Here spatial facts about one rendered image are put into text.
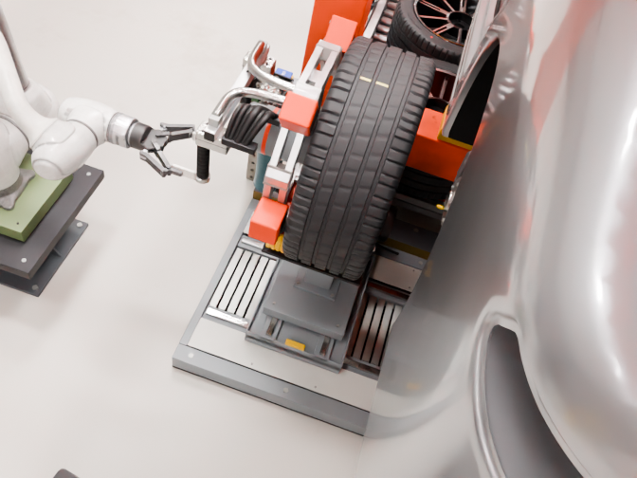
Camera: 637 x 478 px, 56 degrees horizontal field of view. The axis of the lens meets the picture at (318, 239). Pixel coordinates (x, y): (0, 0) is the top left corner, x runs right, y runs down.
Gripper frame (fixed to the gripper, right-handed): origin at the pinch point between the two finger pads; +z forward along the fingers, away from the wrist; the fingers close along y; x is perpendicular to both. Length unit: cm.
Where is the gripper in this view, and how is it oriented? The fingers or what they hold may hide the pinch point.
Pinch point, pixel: (202, 157)
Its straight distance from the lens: 171.6
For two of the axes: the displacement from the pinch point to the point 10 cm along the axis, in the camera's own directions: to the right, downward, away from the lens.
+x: 1.7, -5.9, -7.9
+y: -2.9, 7.4, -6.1
